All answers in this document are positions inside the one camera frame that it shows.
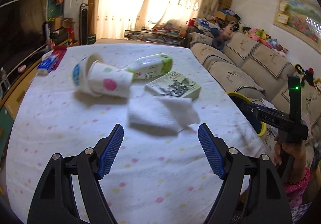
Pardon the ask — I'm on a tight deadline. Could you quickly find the person's right hand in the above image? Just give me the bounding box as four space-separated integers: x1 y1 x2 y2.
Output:
273 134 308 184

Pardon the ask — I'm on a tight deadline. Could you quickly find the red packet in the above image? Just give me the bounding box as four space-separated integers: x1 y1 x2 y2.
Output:
49 47 68 70

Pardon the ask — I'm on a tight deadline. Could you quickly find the wooden television stand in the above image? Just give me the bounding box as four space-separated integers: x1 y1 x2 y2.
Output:
0 41 68 114

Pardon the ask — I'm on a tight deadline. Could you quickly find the large black television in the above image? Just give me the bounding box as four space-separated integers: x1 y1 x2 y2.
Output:
0 0 49 69

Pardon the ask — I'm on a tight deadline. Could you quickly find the white cloth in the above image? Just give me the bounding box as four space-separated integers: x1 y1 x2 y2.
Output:
127 95 200 137

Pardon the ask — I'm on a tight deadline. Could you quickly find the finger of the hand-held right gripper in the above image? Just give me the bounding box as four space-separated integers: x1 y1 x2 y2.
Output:
239 101 269 115

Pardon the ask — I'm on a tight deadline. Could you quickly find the person's right forearm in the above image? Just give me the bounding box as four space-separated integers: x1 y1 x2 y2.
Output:
284 167 313 214

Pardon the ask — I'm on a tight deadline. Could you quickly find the cluttered glass coffee table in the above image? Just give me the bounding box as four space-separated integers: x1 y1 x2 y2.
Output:
125 27 187 46

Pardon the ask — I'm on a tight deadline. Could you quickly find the pile of plush toys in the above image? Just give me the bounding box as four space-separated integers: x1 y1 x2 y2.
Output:
238 25 289 58

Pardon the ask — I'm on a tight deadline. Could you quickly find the dark blue plush cushion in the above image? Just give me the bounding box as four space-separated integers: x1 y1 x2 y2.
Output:
212 36 226 50

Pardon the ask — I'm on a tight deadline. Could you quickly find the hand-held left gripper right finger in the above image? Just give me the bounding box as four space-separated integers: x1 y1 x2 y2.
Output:
198 123 293 224

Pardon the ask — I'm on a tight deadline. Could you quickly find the white blue printed bag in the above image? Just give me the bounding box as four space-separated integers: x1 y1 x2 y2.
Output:
196 18 213 29

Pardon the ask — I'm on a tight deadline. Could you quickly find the black tower fan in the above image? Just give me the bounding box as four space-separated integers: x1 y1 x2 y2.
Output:
79 3 97 45

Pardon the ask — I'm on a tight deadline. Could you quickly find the open cardboard box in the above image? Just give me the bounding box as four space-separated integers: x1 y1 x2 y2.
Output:
54 15 76 29

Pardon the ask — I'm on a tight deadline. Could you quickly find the green white plastic bottle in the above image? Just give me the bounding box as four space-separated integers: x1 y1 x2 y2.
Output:
124 54 174 80

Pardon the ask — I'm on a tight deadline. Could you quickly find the clear water bottle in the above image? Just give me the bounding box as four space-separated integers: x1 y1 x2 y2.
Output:
0 67 10 89

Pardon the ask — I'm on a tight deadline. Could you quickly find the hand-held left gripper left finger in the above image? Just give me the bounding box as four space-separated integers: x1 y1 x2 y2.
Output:
27 124 124 224

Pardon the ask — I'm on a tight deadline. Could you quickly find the framed flower painting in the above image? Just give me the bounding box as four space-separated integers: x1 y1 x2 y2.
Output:
273 0 321 45

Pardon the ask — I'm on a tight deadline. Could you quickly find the white standing air conditioner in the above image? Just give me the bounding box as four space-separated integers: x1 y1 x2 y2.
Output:
64 0 94 44

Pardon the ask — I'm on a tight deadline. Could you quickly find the yellow rimmed black trash bin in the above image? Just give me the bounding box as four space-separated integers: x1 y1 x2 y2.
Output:
226 91 267 138

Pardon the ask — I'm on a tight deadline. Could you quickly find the beige sofa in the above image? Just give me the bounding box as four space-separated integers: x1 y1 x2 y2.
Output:
187 31 321 164

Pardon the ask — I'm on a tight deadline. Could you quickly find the blue white small carton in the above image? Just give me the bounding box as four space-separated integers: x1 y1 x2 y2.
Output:
37 54 59 74

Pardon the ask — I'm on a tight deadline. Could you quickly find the dotted paper cup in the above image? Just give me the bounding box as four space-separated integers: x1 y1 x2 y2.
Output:
85 60 134 96

